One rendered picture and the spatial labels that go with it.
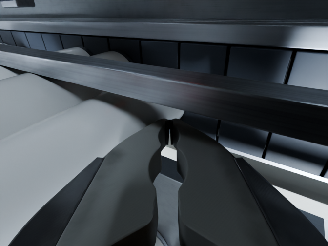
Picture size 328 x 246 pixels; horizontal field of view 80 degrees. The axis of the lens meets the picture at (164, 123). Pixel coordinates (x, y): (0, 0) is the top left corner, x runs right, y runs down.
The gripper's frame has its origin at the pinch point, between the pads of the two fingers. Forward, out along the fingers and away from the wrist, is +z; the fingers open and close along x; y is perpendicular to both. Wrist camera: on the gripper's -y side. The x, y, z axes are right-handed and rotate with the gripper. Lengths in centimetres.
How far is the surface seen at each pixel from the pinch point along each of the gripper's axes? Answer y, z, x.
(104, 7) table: -6.0, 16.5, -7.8
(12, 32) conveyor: -3.3, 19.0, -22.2
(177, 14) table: -5.3, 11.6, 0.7
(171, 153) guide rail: 4.2, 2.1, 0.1
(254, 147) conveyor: 3.8, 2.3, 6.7
